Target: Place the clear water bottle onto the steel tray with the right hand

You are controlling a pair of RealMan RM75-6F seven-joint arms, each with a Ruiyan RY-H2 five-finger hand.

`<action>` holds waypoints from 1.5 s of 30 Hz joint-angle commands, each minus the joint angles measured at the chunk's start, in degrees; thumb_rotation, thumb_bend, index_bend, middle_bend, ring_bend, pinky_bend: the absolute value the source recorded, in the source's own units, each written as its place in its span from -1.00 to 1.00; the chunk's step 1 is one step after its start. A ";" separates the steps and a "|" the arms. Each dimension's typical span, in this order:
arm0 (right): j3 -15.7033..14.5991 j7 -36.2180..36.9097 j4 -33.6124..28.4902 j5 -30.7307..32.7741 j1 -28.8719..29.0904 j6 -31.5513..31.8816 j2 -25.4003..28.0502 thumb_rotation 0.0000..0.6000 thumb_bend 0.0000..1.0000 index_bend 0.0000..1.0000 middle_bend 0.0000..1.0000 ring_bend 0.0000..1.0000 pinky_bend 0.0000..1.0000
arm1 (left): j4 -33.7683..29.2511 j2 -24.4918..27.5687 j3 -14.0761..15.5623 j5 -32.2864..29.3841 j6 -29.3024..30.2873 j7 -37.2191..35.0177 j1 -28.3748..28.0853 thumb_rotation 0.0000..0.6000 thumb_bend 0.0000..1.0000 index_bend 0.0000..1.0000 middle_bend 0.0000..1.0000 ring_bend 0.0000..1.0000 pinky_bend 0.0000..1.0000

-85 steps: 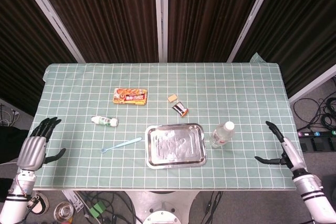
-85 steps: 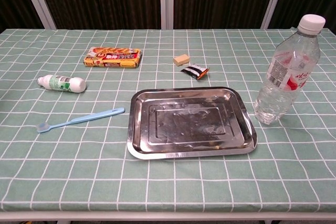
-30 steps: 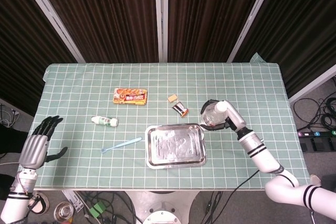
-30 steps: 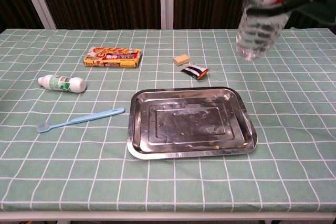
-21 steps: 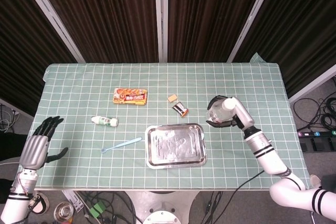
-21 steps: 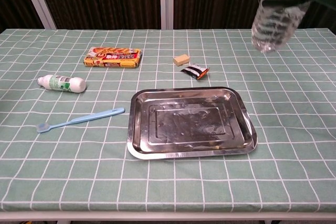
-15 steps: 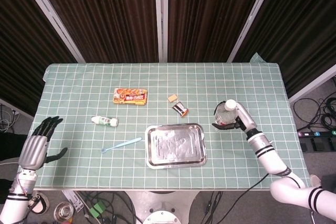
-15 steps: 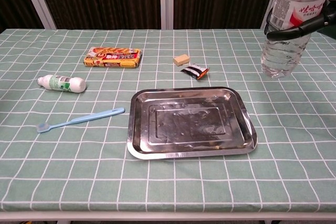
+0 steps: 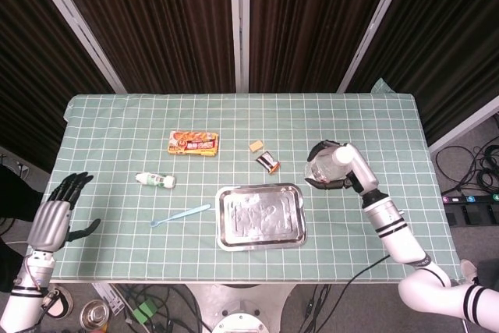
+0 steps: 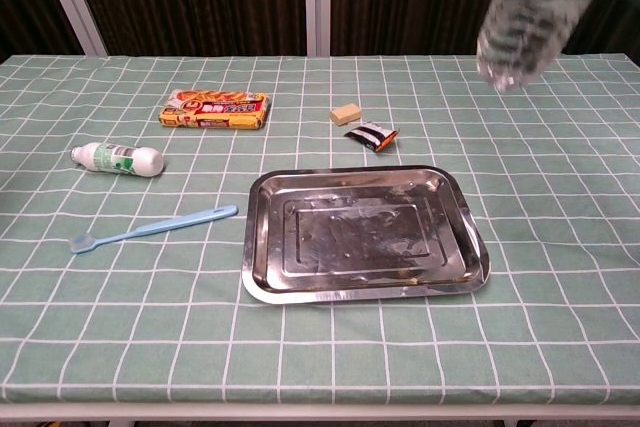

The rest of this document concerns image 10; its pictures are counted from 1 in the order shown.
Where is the transparent plastic water bottle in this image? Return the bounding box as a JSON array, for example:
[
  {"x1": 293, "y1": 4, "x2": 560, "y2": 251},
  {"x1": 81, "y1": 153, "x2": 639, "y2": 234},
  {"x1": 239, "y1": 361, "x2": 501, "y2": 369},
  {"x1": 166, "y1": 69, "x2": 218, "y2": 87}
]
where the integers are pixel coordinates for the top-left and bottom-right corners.
[{"x1": 474, "y1": 0, "x2": 600, "y2": 94}]

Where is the stainless steel rectangular tray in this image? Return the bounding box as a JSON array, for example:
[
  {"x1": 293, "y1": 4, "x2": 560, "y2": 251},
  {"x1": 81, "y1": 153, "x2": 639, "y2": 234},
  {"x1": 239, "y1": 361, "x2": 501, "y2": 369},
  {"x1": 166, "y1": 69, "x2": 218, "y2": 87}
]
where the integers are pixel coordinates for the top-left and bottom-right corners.
[{"x1": 241, "y1": 164, "x2": 492, "y2": 306}]

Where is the white bottle green label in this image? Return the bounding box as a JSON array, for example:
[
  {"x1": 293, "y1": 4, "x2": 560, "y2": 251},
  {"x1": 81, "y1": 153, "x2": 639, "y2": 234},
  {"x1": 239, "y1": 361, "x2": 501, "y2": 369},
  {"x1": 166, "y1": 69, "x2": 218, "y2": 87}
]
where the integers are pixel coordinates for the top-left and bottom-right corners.
[{"x1": 70, "y1": 141, "x2": 166, "y2": 178}]

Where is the black white snack wrapper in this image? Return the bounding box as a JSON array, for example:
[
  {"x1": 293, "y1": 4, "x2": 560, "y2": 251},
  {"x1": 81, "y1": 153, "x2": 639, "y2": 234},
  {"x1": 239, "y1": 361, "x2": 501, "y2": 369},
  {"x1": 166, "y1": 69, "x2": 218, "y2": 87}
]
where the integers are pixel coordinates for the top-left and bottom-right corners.
[{"x1": 343, "y1": 120, "x2": 400, "y2": 154}]

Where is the small beige block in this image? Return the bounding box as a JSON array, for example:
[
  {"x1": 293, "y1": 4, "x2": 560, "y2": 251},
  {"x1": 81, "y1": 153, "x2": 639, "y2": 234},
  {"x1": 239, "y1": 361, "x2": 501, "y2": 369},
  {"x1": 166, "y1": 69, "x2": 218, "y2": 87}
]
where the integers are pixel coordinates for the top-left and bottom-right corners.
[{"x1": 329, "y1": 102, "x2": 363, "y2": 126}]

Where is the green white checked tablecloth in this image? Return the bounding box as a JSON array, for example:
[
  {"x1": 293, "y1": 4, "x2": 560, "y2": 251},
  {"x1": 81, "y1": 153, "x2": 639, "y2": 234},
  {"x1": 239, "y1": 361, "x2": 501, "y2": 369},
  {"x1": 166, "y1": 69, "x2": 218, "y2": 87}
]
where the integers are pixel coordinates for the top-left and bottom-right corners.
[{"x1": 0, "y1": 52, "x2": 640, "y2": 407}]

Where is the yellow orange snack box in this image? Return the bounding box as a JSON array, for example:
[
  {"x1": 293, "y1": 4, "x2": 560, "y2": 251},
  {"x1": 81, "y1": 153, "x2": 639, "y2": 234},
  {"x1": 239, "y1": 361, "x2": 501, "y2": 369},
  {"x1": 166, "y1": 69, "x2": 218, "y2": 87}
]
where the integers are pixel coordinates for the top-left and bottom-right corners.
[{"x1": 158, "y1": 88, "x2": 272, "y2": 131}]

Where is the light blue toothbrush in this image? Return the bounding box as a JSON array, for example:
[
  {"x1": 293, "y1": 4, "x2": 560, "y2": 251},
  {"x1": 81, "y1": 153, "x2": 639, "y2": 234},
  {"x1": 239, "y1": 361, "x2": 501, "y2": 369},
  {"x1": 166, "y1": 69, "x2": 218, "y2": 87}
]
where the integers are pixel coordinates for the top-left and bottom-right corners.
[{"x1": 69, "y1": 204, "x2": 239, "y2": 255}]

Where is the dark partition panel white frame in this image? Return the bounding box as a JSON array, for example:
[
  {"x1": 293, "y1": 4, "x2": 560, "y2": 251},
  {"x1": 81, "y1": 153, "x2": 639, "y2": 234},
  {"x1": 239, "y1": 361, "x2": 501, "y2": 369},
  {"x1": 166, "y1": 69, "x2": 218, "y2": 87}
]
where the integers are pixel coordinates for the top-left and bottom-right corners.
[
  {"x1": 0, "y1": 0, "x2": 109, "y2": 64},
  {"x1": 49, "y1": 0, "x2": 319, "y2": 58},
  {"x1": 317, "y1": 0, "x2": 640, "y2": 59}
]

